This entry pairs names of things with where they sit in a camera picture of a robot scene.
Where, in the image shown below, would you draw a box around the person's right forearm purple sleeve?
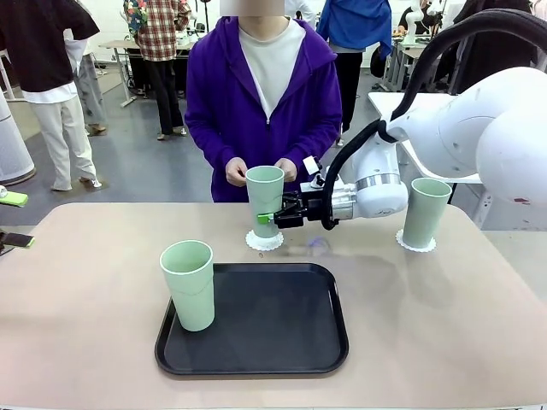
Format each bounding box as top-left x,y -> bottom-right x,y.
184,114 -> 238,180

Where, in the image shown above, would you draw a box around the person in purple hoodie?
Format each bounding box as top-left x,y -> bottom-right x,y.
184,15 -> 344,204

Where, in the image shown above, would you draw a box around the white cylindrical air purifier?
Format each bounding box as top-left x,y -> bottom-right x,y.
0,91 -> 36,185

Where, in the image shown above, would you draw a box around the bystander in blue jacket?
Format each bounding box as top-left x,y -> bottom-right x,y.
315,0 -> 393,147

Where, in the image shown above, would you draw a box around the person's left hand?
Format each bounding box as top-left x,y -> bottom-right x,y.
275,159 -> 298,184

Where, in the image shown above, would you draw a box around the black plastic tray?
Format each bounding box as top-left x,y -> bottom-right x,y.
154,262 -> 350,377

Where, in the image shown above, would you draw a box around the person's right hand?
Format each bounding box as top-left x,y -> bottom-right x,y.
226,156 -> 250,187

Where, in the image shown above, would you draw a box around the background white desk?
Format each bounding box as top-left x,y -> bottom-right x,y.
384,36 -> 445,93

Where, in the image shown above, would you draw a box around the pale green tall cup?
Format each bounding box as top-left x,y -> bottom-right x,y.
245,165 -> 285,240
160,240 -> 215,332
403,178 -> 453,249

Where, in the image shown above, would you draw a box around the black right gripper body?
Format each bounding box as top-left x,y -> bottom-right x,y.
298,190 -> 334,230

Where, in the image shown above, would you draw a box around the bystander in grey trousers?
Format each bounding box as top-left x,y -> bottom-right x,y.
63,25 -> 109,137

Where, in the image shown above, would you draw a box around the bystander in plaid shirt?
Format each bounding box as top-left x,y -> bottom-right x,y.
122,0 -> 192,141

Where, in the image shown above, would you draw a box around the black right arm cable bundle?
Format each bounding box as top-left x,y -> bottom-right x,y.
322,9 -> 539,231

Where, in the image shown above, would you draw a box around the person's left forearm purple sleeve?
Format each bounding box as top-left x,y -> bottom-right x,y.
285,114 -> 344,172

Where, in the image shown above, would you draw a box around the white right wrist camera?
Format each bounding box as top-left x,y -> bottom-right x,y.
300,156 -> 326,193

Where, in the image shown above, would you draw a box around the white side table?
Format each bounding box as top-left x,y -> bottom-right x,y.
368,91 -> 499,230

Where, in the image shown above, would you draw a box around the white paper doily coaster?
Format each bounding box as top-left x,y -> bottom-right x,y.
395,228 -> 438,254
245,229 -> 285,252

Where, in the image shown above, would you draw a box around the background desk with grey legs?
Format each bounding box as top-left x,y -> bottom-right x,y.
98,38 -> 144,108

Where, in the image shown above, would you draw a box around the bystander black top white trousers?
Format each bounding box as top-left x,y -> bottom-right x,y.
0,0 -> 103,192

